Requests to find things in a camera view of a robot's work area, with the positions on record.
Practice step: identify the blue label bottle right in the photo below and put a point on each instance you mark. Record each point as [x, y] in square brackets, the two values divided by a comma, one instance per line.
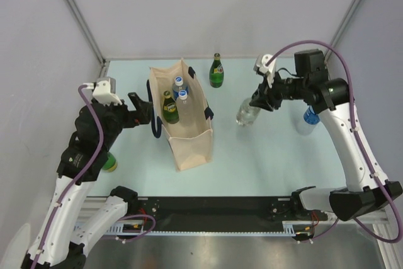
[308, 122]

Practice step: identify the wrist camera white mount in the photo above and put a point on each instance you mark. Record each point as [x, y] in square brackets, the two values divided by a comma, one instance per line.
[265, 65]
[104, 91]

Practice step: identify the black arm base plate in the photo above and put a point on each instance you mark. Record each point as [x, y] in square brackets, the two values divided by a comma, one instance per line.
[221, 213]

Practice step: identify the white slotted cable duct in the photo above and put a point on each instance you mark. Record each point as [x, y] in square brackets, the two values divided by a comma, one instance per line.
[284, 229]

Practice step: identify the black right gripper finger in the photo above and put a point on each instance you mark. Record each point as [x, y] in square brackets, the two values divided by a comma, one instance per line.
[260, 91]
[261, 101]

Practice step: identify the clear glass bottle green cap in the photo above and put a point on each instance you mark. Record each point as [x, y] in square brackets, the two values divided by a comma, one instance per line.
[247, 114]

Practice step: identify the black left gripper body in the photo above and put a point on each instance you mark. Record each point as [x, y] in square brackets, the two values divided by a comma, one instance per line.
[121, 117]

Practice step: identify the blue label water bottle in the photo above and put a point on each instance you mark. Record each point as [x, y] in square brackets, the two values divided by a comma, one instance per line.
[178, 85]

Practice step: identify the aluminium corner post right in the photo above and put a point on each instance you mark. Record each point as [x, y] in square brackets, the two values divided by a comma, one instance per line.
[344, 24]

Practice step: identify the aluminium corner post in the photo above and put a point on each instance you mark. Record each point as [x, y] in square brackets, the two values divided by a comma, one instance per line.
[344, 24]
[85, 30]

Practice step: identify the green Perrier bottle back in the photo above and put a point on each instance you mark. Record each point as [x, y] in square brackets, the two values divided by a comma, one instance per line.
[216, 73]

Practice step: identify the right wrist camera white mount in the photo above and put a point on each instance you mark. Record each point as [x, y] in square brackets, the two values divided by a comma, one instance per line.
[265, 65]

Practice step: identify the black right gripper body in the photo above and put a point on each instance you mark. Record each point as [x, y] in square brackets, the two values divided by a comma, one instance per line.
[285, 89]

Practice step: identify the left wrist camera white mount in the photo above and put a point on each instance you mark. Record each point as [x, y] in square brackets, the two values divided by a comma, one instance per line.
[104, 91]

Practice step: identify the beige canvas tote bag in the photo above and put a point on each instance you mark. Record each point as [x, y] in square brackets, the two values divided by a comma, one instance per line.
[190, 139]

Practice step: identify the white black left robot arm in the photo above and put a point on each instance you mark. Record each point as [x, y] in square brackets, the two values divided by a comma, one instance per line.
[59, 244]

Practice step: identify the aluminium corner post left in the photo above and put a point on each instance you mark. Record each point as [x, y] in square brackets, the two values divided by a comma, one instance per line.
[85, 30]

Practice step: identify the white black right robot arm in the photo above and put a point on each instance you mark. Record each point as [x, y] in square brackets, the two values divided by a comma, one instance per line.
[366, 183]

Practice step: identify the clear unlabelled plastic water bottle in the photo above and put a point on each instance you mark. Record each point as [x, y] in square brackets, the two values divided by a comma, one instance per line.
[185, 108]

